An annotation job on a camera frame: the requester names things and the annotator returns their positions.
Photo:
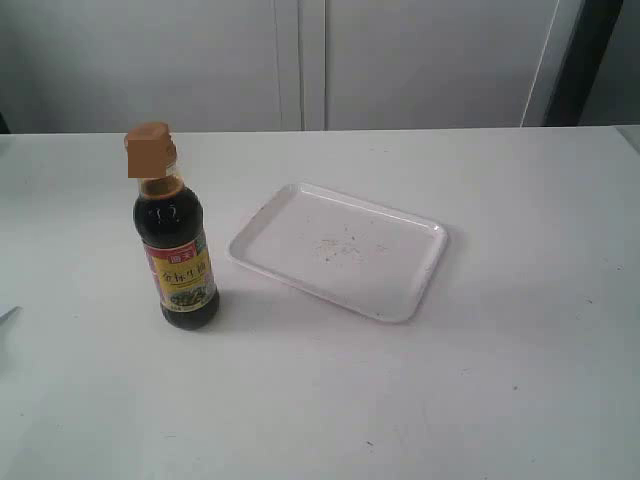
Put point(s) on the dark soy sauce bottle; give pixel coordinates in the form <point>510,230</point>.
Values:
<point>168,217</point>

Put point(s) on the white plastic tray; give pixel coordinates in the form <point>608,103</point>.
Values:
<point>367,258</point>

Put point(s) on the white cabinet doors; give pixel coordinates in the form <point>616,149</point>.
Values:
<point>106,66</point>

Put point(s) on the black vertical post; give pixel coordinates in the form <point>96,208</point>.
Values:
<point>583,57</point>

